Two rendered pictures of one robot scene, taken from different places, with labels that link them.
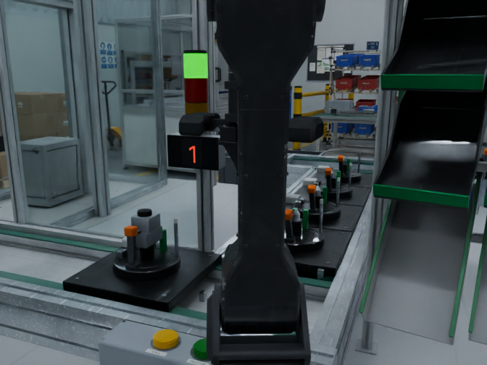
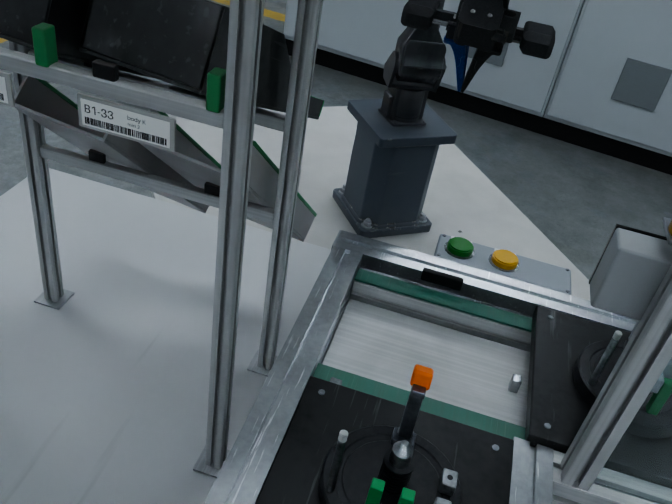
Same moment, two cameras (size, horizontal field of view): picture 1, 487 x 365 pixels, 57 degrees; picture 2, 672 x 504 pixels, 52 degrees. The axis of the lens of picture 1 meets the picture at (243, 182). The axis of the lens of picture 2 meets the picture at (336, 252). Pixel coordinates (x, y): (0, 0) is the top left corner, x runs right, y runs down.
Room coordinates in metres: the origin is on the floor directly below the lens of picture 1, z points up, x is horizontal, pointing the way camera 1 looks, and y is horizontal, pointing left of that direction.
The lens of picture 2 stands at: (1.42, -0.30, 1.55)
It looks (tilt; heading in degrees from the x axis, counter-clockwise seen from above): 36 degrees down; 168
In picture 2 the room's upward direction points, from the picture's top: 10 degrees clockwise
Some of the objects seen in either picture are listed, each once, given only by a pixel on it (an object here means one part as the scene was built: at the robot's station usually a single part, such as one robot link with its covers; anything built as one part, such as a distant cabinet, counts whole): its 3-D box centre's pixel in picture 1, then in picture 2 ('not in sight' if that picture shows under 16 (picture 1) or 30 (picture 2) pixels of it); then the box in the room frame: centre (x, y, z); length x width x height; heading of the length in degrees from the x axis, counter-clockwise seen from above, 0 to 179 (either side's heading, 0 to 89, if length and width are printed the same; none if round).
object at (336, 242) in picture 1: (295, 224); (396, 468); (1.04, -0.13, 1.01); 0.24 x 0.24 x 0.13; 69
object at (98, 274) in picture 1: (147, 270); (626, 395); (0.89, 0.20, 0.96); 0.24 x 0.24 x 0.02; 69
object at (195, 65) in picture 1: (195, 66); not in sight; (0.98, 0.10, 1.38); 0.05 x 0.05 x 0.05
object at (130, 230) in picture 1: (133, 243); not in sight; (0.85, 0.22, 1.04); 0.04 x 0.02 x 0.08; 159
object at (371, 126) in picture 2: not in sight; (390, 167); (0.36, -0.01, 0.96); 0.15 x 0.15 x 0.20; 16
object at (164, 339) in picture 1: (165, 341); (504, 261); (0.63, 0.12, 0.96); 0.04 x 0.04 x 0.02
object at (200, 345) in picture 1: (206, 350); (459, 249); (0.60, 0.06, 0.96); 0.04 x 0.04 x 0.02
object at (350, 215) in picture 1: (317, 199); not in sight; (1.27, -0.21, 1.01); 0.24 x 0.24 x 0.13; 69
